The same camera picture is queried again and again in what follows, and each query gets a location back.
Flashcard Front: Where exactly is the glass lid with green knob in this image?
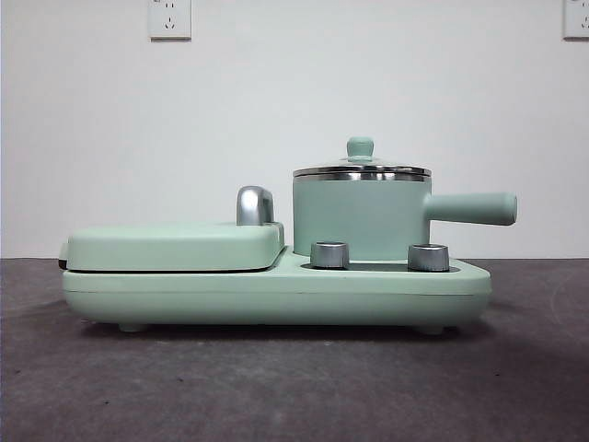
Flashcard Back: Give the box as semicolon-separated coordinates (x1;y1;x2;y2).
294;135;432;180

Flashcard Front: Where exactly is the mint green steamer pot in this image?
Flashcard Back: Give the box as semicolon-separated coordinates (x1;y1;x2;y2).
292;168;519;258

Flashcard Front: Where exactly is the silver control knob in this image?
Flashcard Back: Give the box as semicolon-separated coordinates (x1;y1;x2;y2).
310;239;349;269
407;242;450;272

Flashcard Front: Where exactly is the silver griddle cover handle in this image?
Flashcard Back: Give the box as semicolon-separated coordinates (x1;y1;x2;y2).
236;184;278;227

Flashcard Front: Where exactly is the white wall socket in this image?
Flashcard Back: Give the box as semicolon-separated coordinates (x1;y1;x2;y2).
147;0;192;41
561;0;589;41

